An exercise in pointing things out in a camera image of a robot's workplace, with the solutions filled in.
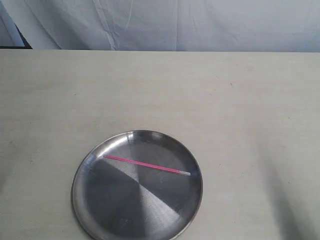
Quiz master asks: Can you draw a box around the pink thin straw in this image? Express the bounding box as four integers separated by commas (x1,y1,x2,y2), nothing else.
103,155,191,176

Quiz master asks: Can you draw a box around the white backdrop cloth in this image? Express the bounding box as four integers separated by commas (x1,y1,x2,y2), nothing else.
0,0,320,52

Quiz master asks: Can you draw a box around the round steel plate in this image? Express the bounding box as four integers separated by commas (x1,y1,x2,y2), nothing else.
71,130,203,240

